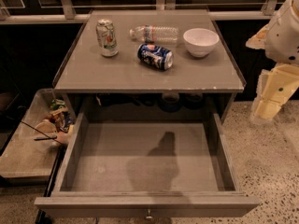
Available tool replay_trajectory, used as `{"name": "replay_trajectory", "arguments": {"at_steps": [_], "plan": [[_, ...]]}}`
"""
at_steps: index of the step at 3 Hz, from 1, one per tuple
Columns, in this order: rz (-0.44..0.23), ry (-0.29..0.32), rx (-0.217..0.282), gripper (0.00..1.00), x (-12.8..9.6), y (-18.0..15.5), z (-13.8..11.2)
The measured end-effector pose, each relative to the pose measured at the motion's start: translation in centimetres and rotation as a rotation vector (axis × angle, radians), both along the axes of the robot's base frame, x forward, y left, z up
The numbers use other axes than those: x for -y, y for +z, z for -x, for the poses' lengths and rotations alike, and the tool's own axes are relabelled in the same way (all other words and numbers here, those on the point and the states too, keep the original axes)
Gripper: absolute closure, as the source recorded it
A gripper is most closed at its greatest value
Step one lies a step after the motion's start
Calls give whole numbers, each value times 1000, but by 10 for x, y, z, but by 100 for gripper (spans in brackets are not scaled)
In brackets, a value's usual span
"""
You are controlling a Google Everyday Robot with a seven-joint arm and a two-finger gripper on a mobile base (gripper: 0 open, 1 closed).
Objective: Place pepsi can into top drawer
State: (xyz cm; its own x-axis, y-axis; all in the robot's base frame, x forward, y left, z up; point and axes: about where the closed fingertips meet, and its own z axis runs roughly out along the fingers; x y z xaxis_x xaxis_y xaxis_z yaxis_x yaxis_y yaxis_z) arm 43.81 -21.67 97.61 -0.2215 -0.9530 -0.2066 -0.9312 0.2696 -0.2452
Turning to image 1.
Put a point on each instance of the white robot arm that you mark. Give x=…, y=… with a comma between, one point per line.
x=279, y=38

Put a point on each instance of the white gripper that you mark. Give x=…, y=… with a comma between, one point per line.
x=284, y=34

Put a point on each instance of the grey cabinet with top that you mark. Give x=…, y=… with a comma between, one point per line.
x=85, y=70

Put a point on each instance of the white ceramic bowl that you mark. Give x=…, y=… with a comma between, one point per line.
x=199, y=42

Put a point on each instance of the metal drawer knob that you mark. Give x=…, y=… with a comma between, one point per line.
x=148, y=216

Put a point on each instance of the clear plastic water bottle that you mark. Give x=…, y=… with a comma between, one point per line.
x=155, y=34

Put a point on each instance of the white window frame rail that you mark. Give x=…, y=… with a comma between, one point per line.
x=73, y=11

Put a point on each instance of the open grey top drawer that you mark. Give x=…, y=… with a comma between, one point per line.
x=123, y=168

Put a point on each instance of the green white soda can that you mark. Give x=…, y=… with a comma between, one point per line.
x=106, y=37

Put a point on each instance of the pile of snack packages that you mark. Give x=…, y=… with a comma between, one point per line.
x=57, y=126

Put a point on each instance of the grey plastic bin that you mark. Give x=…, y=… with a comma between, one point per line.
x=24, y=159

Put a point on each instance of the blue pepsi can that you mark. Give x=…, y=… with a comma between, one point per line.
x=155, y=56

